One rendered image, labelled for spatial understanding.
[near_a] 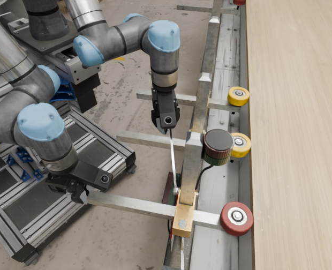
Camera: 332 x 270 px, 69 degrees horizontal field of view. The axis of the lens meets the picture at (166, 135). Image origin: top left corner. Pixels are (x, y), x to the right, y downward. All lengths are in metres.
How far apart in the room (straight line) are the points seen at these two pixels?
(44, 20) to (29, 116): 0.62
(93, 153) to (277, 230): 1.27
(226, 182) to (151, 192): 0.77
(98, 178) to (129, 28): 0.39
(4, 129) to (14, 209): 1.10
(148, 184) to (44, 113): 1.30
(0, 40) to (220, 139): 0.50
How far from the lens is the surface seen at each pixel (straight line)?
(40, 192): 1.64
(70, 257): 1.65
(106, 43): 0.64
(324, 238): 0.74
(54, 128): 0.52
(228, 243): 0.95
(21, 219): 1.60
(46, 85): 0.66
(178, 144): 0.83
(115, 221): 1.65
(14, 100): 0.62
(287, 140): 0.88
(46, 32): 1.10
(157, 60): 0.63
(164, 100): 0.69
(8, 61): 0.64
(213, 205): 0.99
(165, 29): 0.60
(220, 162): 0.50
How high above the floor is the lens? 1.50
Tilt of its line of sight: 49 degrees down
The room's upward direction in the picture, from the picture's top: straight up
